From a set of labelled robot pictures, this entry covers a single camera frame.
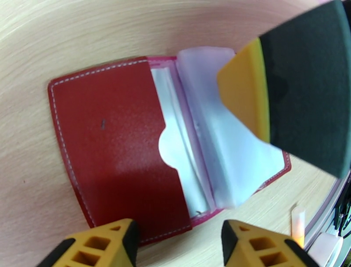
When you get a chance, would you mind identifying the orange pencil with clear cap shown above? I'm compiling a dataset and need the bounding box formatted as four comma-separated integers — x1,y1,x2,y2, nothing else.
290,204,306,248

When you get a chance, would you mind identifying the red leather card holder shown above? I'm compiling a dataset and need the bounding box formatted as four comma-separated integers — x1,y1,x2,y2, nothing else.
48,47,292,246

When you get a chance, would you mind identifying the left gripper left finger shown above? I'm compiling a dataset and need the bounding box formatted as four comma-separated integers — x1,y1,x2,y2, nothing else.
36,218,140,267

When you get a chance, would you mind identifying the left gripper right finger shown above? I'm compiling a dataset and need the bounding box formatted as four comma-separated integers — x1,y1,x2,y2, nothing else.
221,219,320,267

